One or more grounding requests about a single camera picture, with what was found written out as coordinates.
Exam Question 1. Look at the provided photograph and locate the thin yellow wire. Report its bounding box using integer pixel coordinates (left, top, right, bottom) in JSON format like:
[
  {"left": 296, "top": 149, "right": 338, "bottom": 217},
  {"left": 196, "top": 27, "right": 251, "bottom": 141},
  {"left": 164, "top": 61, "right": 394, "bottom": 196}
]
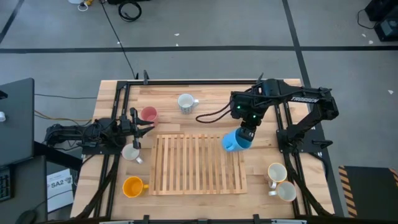
[{"left": 34, "top": 110, "right": 94, "bottom": 123}]

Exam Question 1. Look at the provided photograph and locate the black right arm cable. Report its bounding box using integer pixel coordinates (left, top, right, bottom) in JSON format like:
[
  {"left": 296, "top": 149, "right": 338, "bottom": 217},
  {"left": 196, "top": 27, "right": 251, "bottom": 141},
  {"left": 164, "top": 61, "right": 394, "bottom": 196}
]
[{"left": 195, "top": 99, "right": 237, "bottom": 124}]

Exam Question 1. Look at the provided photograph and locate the light blue faceted mug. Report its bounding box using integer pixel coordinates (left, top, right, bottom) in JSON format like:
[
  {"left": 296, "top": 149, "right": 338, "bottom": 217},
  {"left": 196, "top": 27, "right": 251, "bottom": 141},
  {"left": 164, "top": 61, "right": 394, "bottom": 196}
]
[{"left": 221, "top": 127, "right": 253, "bottom": 153}]

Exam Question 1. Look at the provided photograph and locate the black computer mouse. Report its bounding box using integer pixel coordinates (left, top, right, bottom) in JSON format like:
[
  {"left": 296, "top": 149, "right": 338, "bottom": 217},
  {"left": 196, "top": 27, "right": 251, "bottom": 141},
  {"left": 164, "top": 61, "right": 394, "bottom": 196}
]
[{"left": 14, "top": 210, "right": 38, "bottom": 224}]

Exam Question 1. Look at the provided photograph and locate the orange pattern yellow-rimmed mug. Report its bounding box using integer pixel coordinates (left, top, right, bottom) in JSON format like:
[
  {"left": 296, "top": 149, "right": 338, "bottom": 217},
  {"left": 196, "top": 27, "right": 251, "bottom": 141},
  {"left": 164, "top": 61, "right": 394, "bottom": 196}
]
[{"left": 266, "top": 162, "right": 289, "bottom": 190}]

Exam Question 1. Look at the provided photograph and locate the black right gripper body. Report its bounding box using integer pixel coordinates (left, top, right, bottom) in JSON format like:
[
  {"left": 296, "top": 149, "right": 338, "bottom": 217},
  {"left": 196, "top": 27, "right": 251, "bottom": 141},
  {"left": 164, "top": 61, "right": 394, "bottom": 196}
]
[{"left": 239, "top": 119, "right": 258, "bottom": 135}]

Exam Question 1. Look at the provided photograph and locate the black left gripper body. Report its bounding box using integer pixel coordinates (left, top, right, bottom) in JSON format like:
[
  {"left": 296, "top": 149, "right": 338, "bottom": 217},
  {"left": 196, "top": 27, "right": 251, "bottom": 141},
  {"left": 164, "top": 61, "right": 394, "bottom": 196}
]
[{"left": 119, "top": 107, "right": 142, "bottom": 150}]

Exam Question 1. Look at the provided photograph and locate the grey pattern red-rimmed mug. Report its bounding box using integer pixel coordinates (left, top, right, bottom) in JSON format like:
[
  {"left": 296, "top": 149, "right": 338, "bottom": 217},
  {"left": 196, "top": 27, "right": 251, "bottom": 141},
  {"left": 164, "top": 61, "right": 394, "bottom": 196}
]
[{"left": 121, "top": 142, "right": 144, "bottom": 165}]

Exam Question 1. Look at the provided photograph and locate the black equipment box with screen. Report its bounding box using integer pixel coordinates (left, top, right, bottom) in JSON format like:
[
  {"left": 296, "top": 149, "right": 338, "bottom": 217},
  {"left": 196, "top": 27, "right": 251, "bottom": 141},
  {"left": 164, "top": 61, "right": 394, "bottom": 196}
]
[{"left": 374, "top": 14, "right": 398, "bottom": 42}]

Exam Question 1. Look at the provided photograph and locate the wooden slatted rack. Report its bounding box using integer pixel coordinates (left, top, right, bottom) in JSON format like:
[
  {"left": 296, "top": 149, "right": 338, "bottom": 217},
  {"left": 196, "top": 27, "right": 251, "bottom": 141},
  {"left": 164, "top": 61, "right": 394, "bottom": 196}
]
[{"left": 148, "top": 133, "right": 248, "bottom": 196}]

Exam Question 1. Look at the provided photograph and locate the black hazard-striped mat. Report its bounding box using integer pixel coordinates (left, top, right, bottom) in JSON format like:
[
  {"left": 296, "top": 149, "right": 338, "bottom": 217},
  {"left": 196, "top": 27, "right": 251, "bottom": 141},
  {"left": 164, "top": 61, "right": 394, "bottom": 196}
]
[{"left": 338, "top": 165, "right": 398, "bottom": 218}]

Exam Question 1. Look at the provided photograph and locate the grey side desk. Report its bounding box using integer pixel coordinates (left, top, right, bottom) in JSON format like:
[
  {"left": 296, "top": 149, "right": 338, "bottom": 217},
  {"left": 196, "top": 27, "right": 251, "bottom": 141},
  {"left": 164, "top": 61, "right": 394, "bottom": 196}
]
[{"left": 0, "top": 154, "right": 48, "bottom": 224}]

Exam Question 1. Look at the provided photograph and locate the coiled black cable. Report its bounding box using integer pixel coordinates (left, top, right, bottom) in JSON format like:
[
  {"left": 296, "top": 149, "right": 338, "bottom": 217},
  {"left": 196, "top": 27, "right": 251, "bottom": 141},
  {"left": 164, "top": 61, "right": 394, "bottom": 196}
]
[{"left": 117, "top": 1, "right": 143, "bottom": 22}]

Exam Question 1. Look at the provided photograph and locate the white printed paper sheet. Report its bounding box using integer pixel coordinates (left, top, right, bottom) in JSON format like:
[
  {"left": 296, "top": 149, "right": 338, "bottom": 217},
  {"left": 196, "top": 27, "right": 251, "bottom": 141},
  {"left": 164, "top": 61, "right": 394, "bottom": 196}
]
[{"left": 46, "top": 168, "right": 75, "bottom": 214}]

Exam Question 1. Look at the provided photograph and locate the blue floral pattern mug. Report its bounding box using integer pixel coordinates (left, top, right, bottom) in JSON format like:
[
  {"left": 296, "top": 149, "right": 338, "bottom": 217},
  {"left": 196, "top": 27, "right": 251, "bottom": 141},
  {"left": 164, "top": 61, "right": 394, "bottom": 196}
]
[{"left": 177, "top": 93, "right": 200, "bottom": 114}]

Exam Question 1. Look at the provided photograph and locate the yellow dotted mug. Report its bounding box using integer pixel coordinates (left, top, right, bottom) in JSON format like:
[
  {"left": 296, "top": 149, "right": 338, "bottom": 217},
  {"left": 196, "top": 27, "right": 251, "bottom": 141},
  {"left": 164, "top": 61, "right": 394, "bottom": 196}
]
[{"left": 268, "top": 180, "right": 298, "bottom": 203}]

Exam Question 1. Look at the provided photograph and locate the thin black wire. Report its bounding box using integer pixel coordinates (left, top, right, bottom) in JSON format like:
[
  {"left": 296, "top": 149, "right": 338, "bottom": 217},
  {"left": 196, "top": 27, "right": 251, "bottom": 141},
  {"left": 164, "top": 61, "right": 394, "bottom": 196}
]
[{"left": 34, "top": 93, "right": 98, "bottom": 100}]

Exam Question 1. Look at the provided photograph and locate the long black floor cable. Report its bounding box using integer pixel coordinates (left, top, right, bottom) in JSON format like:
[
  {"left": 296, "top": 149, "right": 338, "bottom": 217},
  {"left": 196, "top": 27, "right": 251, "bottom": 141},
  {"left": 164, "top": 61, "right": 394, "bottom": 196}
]
[{"left": 99, "top": 0, "right": 140, "bottom": 80}]

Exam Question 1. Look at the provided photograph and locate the thin black equipment cable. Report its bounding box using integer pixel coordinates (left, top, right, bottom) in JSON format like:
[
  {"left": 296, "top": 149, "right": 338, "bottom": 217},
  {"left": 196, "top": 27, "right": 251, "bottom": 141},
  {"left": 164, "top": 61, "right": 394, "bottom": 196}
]
[{"left": 356, "top": 8, "right": 379, "bottom": 30}]

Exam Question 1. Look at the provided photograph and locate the pink mug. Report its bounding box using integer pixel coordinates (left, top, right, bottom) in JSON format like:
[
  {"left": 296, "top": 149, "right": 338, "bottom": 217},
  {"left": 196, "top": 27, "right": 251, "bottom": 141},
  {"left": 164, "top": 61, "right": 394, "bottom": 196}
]
[{"left": 139, "top": 106, "right": 160, "bottom": 127}]

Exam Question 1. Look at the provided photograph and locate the black keyboard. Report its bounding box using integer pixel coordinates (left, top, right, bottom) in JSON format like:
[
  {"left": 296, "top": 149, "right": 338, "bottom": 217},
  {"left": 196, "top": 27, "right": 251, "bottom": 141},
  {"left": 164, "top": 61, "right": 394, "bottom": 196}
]
[{"left": 0, "top": 166, "right": 14, "bottom": 202}]

